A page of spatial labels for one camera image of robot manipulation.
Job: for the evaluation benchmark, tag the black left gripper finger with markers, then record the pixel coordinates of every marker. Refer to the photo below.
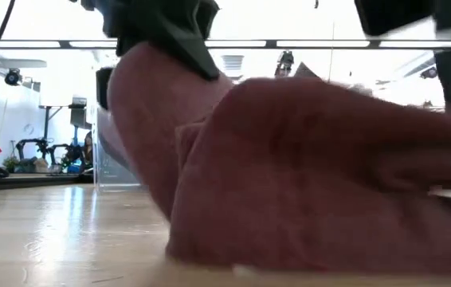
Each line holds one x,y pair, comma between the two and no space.
104,89
173,48

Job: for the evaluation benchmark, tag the faded red baseball cap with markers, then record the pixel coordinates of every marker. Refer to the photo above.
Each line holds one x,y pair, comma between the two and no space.
309,179

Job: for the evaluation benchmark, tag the background standing desk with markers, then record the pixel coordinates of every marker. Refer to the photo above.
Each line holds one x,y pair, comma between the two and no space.
46,119

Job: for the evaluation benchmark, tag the clear acrylic box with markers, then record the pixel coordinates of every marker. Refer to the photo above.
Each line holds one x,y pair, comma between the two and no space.
110,175

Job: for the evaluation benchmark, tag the black ceiling spotlight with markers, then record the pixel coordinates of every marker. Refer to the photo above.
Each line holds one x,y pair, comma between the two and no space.
285,64
428,73
12,77

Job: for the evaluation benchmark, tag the small green plant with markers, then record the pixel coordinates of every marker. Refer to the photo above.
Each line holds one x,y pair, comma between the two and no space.
10,163

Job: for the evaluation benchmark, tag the grey ceiling air vent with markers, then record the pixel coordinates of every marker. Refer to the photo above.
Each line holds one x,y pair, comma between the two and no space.
232,64

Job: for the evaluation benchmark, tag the brown cardboard box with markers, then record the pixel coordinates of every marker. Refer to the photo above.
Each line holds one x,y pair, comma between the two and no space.
41,165

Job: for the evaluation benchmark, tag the small black ceiling fixture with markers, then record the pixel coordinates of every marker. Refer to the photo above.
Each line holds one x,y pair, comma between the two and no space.
316,4

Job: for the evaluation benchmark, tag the dark neighbouring table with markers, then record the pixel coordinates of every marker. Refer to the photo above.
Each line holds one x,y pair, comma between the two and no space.
26,181

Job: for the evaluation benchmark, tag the long ceiling light bar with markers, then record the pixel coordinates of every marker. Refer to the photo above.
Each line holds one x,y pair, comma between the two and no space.
321,43

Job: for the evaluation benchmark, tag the person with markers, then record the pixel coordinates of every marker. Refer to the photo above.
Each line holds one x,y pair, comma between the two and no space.
88,149

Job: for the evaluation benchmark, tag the background black robot arm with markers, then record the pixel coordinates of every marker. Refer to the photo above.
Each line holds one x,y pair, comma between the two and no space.
34,145
70,155

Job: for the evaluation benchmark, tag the grey box on stand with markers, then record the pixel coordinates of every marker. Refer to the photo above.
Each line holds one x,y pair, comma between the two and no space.
78,113

